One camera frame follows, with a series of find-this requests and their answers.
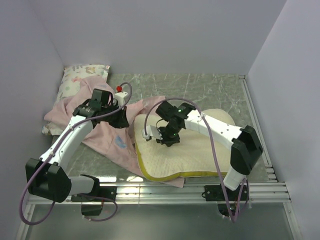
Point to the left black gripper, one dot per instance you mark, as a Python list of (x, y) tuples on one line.
[(122, 120)]

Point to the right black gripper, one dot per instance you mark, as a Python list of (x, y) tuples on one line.
[(168, 142)]

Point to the pink pillowcase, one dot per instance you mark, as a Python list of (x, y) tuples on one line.
[(105, 151)]

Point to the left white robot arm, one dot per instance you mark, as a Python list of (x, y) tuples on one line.
[(46, 176)]

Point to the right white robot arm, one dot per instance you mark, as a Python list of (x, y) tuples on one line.
[(243, 142)]

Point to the white patterned pillow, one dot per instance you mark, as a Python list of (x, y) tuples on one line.
[(76, 86)]

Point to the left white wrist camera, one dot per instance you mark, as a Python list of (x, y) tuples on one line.
[(120, 96)]

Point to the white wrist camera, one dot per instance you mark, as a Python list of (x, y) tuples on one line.
[(120, 96), (151, 131)]

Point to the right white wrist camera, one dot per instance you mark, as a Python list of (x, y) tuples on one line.
[(151, 131)]

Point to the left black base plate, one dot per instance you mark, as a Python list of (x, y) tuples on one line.
[(104, 194)]

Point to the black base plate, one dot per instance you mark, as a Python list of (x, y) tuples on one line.
[(104, 194), (214, 193)]

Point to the aluminium mounting rail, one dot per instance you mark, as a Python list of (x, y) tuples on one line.
[(192, 193)]

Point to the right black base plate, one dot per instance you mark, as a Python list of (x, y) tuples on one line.
[(214, 193)]

